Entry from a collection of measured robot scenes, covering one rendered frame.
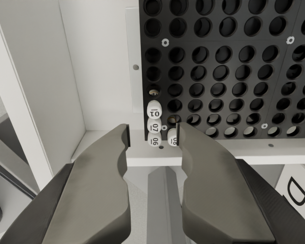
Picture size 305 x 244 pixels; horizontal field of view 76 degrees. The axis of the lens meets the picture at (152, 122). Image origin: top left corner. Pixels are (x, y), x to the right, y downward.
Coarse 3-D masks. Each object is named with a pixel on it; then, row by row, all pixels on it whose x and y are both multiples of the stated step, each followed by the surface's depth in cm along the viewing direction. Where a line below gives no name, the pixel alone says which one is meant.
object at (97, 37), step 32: (64, 0) 19; (96, 0) 19; (128, 0) 19; (96, 32) 20; (96, 64) 22; (128, 64) 22; (96, 96) 23; (128, 96) 23; (96, 128) 26; (128, 160) 21; (160, 160) 21; (256, 160) 21; (288, 160) 21
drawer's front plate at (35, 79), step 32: (0, 0) 12; (32, 0) 15; (0, 32) 12; (32, 32) 15; (64, 32) 20; (0, 64) 13; (32, 64) 15; (64, 64) 20; (0, 96) 14; (32, 96) 14; (64, 96) 20; (32, 128) 15; (64, 128) 20; (32, 160) 16; (64, 160) 20
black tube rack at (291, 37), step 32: (192, 0) 13; (224, 0) 16; (256, 0) 16; (288, 0) 14; (192, 32) 14; (224, 32) 17; (256, 32) 14; (288, 32) 14; (192, 64) 15; (224, 64) 15; (256, 64) 15; (288, 64) 15; (192, 96) 17; (224, 96) 17; (256, 96) 17; (288, 96) 17; (224, 128) 18; (256, 128) 18; (288, 128) 18
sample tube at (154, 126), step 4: (148, 120) 17; (152, 120) 17; (156, 120) 17; (160, 120) 17; (148, 124) 17; (152, 124) 17; (156, 124) 17; (160, 124) 17; (148, 128) 17; (152, 128) 17; (156, 128) 17; (160, 128) 17; (152, 132) 17; (156, 132) 17
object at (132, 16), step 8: (128, 8) 18; (136, 8) 18; (128, 16) 18; (136, 16) 18; (128, 24) 19; (136, 24) 19; (128, 32) 19; (136, 32) 19; (128, 40) 19; (136, 40) 19; (128, 48) 20; (136, 48) 20; (128, 56) 20; (136, 56) 20; (136, 64) 20; (136, 72) 21; (136, 80) 21; (136, 88) 22; (136, 96) 22; (136, 104) 23; (136, 112) 23
